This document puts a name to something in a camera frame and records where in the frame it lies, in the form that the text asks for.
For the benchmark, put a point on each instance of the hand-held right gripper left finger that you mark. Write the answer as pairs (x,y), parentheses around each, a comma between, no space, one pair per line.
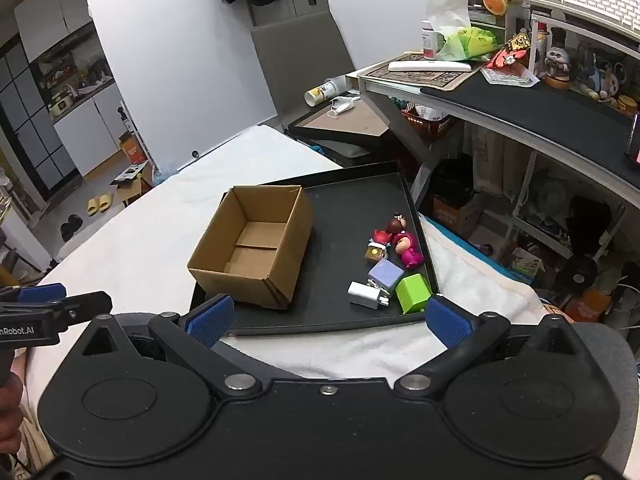
(212,319)

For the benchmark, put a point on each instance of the white shelf riser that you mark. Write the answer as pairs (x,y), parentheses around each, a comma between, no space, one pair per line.
(537,45)

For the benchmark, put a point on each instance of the white wall cabinet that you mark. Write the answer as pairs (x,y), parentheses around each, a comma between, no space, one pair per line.
(50,15)

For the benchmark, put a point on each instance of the panda figurine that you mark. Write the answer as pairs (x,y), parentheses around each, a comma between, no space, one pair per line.
(557,62)

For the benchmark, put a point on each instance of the purple cube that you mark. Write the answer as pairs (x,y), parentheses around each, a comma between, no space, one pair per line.
(385,274)

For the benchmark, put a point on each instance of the blue plastic bag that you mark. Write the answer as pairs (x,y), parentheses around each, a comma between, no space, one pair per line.
(162,175)

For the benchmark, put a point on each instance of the grey pants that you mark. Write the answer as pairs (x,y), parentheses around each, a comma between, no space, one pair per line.
(610,360)

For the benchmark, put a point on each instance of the black desk mat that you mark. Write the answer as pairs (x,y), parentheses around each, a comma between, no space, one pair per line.
(550,110)

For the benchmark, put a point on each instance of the black slipper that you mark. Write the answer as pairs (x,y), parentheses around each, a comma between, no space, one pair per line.
(77,222)
(67,231)

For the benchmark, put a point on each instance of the white base cabinet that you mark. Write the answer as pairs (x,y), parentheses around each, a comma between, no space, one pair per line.
(95,130)

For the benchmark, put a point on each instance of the orange cardboard box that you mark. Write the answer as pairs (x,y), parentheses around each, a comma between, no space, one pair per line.
(452,215)

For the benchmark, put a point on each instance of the open cardboard carton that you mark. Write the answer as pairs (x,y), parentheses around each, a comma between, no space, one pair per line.
(132,187)

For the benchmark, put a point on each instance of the black round device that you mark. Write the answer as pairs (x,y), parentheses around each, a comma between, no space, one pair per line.
(577,275)

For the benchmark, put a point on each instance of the blue white figurine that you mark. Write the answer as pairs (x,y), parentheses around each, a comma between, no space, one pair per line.
(600,80)

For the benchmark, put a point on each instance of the small orange box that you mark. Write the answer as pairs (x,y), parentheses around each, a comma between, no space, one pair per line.
(132,149)

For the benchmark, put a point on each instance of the patterned mat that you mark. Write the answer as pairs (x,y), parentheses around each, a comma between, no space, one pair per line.
(400,79)

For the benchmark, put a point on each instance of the white label packet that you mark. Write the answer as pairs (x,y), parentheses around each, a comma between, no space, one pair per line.
(510,77)

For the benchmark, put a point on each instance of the white charger plug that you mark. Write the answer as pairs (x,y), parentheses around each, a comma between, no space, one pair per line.
(362,294)

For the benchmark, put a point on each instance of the pink doll figurine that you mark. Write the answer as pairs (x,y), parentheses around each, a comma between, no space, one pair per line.
(410,255)

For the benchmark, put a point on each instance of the black grid door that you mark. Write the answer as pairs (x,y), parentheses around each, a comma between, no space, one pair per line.
(30,125)

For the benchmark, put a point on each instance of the red figurine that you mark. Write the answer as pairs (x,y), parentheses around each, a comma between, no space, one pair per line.
(381,236)

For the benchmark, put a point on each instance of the yellow slipper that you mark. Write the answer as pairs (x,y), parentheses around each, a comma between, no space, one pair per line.
(106,203)
(93,207)

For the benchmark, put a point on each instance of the grey chair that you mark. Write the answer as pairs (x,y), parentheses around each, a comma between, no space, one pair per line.
(300,70)

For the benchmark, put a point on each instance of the white tissue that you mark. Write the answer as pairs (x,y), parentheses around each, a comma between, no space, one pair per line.
(447,15)

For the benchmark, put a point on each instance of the green hexagonal box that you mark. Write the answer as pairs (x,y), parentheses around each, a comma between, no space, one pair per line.
(412,294)

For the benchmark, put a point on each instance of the white fan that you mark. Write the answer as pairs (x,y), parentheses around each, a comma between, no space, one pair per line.
(550,195)

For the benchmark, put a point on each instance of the white towel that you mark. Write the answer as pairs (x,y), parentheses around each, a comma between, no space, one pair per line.
(475,285)

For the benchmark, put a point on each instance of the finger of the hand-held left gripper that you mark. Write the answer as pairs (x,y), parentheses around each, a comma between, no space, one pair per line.
(42,293)
(85,305)

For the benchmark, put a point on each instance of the orange plush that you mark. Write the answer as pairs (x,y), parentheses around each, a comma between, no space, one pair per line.
(495,4)

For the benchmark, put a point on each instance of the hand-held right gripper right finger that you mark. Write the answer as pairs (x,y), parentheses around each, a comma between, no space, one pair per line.
(447,321)

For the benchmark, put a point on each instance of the black-framed board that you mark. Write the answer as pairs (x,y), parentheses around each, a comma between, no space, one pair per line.
(345,122)

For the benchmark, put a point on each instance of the illustrated paper box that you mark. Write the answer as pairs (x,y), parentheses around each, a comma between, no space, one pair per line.
(527,264)

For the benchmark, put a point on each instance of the white long case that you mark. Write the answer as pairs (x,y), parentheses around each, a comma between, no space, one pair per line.
(430,66)

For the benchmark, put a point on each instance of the clear yellow padlock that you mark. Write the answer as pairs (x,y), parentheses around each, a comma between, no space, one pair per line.
(374,252)

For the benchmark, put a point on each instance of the white bottle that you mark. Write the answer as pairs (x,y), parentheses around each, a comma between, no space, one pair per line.
(429,40)

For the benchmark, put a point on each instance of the black bag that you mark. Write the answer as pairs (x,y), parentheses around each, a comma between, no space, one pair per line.
(452,180)

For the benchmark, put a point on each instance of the white rice cooker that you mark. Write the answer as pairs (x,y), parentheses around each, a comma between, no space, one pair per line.
(62,105)

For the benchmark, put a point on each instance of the brown-haired doll figurine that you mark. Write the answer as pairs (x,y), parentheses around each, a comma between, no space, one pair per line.
(395,224)

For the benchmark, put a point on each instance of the yellow white canister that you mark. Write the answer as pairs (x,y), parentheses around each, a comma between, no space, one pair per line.
(322,92)

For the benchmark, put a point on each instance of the white desk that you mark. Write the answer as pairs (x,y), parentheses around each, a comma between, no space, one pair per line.
(395,125)

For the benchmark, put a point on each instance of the white face mask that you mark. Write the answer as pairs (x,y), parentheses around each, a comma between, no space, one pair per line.
(344,105)

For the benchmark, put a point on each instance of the green plastic bag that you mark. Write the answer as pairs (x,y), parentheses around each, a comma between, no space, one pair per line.
(470,42)

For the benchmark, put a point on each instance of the person's left hand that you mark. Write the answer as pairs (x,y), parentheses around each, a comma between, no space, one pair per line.
(9,410)

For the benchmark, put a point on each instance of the black tray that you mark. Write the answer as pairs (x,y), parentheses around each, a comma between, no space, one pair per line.
(335,220)

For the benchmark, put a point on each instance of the brown cardboard box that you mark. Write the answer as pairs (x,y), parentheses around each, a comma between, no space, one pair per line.
(220,285)

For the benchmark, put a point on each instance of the yellow patterned packet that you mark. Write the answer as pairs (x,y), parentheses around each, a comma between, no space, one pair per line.
(517,44)

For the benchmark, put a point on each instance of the red plastic basket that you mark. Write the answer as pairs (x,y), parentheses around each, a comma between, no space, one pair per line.
(430,127)

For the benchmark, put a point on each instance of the red snack packet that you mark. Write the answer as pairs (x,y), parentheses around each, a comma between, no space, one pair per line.
(505,60)

